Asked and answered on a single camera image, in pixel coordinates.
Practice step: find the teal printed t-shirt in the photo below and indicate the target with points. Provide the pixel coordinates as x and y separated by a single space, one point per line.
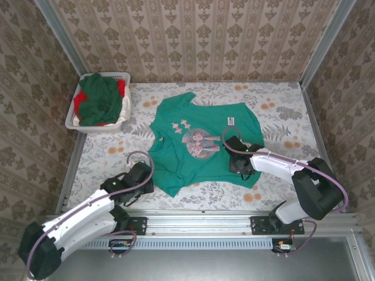
187 164

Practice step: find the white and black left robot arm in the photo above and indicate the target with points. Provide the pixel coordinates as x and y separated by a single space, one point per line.
79 216

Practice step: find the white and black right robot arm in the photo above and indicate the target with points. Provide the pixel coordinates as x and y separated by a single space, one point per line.
316 187

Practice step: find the floral tablecloth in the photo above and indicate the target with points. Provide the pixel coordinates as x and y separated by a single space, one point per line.
293 131

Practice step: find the small electronics connector board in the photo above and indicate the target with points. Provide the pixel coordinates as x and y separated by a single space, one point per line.
118 245
285 246

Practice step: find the white plastic basket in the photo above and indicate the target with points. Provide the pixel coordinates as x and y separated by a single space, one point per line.
96 129

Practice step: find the dark green t-shirt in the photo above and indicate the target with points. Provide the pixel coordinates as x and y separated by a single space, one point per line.
99 102

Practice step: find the pile of clothes in basket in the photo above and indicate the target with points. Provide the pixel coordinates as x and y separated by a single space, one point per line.
77 101

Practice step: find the grey metal panel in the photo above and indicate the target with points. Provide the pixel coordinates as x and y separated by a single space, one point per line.
205 263

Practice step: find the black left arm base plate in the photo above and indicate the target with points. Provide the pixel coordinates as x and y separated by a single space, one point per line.
140 225

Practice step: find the aluminium table side rail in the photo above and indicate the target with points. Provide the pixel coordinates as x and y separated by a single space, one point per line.
316 126
66 187

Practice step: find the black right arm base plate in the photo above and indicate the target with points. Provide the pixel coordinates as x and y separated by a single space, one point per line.
259 225

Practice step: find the aluminium mounting rail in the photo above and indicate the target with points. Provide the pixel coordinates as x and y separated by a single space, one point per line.
199 222

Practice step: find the aluminium frame post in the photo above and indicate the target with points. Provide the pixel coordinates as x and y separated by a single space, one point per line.
58 29
328 44

